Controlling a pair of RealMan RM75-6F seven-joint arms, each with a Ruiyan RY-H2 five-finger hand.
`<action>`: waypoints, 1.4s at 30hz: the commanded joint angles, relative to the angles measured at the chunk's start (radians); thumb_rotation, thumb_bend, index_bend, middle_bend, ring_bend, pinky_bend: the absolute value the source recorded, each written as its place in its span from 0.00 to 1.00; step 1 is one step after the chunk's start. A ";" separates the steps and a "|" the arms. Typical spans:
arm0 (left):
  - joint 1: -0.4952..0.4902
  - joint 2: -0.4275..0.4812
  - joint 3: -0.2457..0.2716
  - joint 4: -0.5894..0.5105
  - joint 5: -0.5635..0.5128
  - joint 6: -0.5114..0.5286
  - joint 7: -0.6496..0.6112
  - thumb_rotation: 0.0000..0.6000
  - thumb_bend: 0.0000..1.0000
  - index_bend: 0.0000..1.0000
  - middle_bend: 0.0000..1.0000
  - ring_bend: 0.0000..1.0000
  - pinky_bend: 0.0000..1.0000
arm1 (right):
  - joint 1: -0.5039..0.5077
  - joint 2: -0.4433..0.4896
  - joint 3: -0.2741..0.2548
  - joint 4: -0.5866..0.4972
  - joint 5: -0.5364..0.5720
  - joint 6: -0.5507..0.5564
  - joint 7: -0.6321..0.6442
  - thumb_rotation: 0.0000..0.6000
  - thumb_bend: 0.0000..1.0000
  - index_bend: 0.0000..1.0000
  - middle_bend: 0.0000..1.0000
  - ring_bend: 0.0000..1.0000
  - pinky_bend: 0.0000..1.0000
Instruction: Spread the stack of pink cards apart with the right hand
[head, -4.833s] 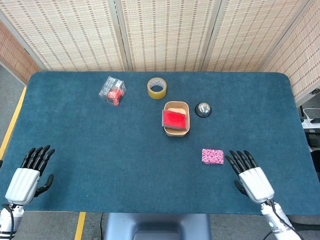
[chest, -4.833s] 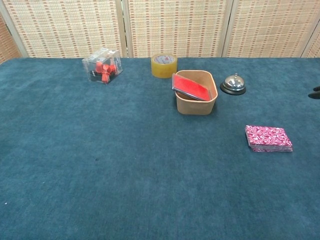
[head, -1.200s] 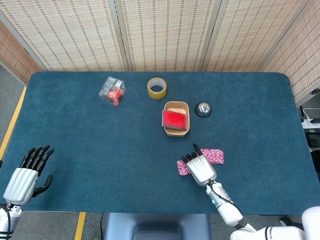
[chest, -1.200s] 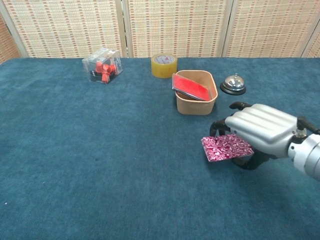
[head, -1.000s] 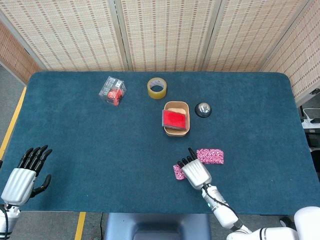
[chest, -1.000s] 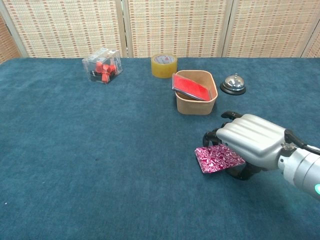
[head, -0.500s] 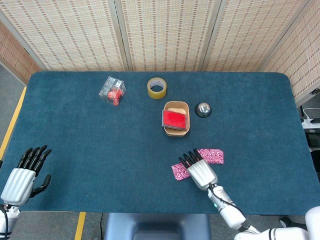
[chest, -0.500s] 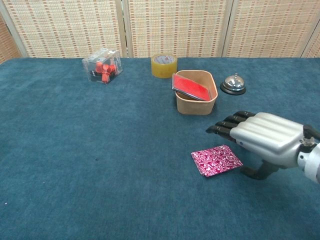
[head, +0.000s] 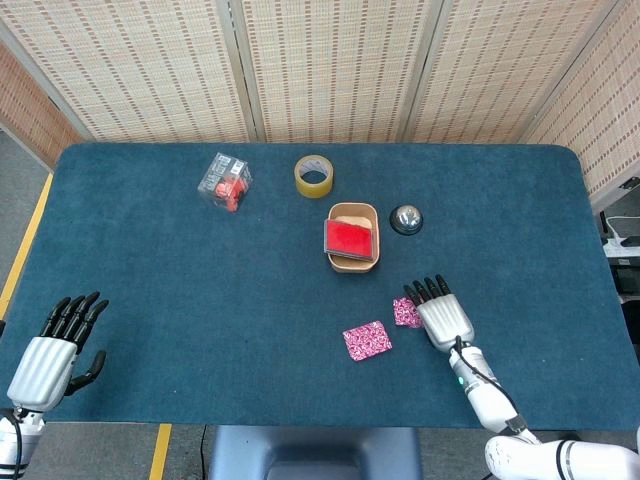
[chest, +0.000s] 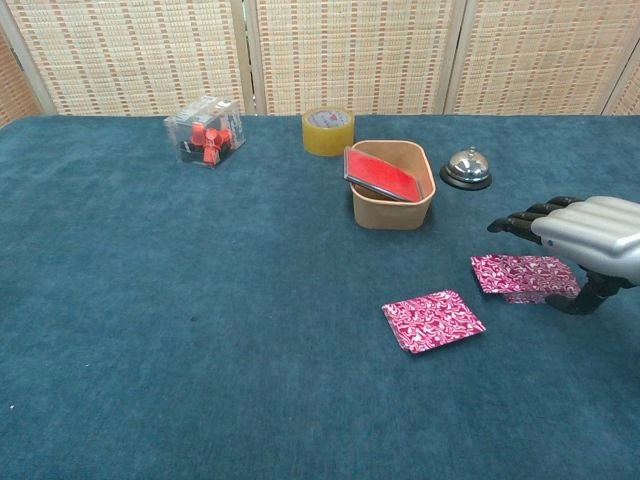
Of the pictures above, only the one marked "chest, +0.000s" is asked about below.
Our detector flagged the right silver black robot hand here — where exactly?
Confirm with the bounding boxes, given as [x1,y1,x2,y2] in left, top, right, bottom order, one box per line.
[487,195,640,316]

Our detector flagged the pink patterned rectangular block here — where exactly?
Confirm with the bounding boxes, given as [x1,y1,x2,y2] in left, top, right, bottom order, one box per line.
[382,288,487,356]
[470,253,582,296]

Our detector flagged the woven bamboo screen panel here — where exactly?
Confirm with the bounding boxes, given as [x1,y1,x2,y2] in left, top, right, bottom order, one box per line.
[0,24,56,129]
[602,49,640,117]
[444,0,640,117]
[247,0,469,117]
[0,0,254,117]

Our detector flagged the silver call bell black base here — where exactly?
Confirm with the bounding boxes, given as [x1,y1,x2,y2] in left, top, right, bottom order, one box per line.
[439,146,494,192]

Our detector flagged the brown paper box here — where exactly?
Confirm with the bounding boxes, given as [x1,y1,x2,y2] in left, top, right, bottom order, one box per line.
[349,139,438,231]

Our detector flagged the red ink pad case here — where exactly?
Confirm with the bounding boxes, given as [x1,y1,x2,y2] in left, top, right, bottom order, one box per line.
[342,146,422,203]

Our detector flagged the yellowish packing tape roll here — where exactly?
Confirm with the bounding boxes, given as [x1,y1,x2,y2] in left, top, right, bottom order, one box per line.
[301,107,356,158]

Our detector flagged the blue felt table cloth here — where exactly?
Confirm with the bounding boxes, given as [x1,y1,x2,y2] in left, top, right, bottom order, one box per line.
[0,114,640,480]

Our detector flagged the clear plastic box red pieces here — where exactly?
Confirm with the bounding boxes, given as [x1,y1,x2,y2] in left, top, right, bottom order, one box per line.
[163,93,247,169]

